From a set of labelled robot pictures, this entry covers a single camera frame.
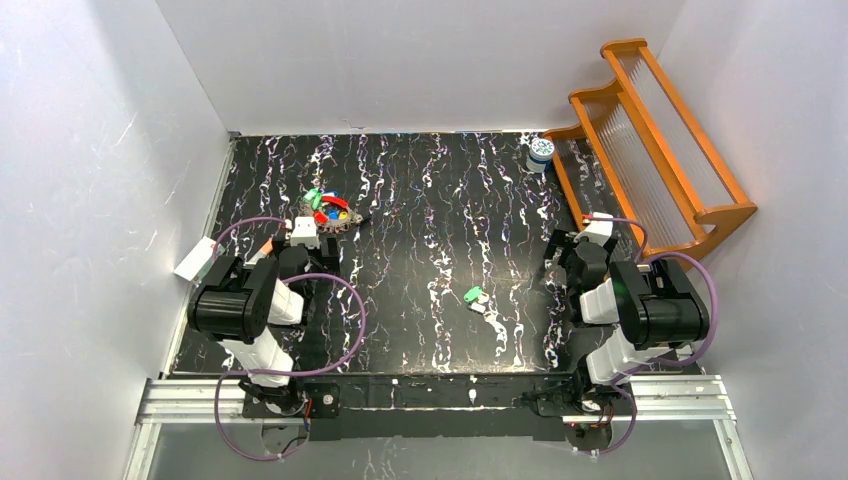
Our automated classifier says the keyring with coloured tags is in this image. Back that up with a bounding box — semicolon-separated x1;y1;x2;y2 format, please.
298;188;369;234

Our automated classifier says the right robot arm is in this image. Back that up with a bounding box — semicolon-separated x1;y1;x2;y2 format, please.
544;230;711;391

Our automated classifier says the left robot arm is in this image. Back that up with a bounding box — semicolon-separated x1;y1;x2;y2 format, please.
187;236;340;388

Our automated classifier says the orange white marker tube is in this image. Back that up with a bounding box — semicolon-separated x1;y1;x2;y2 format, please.
246;239;273;265

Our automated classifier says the white cardboard box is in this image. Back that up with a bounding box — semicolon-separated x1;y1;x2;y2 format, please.
173;237;217;284

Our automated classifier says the green tagged loose key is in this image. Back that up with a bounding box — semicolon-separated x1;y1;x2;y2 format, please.
463;286;490;315

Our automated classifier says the small white blue jar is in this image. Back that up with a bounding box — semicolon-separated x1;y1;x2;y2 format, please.
526;137;556;173

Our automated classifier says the orange wooden rack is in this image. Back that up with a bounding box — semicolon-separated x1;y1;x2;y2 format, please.
543;38;757;259

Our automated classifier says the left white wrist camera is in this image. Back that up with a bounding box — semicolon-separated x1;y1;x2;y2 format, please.
289;216;320;250

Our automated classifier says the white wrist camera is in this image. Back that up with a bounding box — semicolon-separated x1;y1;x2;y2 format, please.
289;216;320;250
574;212;613;247

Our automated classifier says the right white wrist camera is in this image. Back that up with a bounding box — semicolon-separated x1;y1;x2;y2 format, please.
574;212;613;247

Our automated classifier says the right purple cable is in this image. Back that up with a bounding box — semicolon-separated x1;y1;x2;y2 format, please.
574;216;720;458

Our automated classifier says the purple cable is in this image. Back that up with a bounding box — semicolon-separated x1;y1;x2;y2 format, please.
210;216;368;463
574;216;720;458

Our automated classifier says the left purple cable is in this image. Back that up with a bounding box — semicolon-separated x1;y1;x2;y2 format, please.
210;216;368;463

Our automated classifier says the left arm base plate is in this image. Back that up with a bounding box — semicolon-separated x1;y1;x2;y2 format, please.
238;380;341;419

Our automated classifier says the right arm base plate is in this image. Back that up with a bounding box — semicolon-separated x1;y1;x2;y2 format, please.
519;381;633;421

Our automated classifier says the aluminium rail frame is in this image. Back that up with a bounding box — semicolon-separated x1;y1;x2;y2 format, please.
124;374;753;479

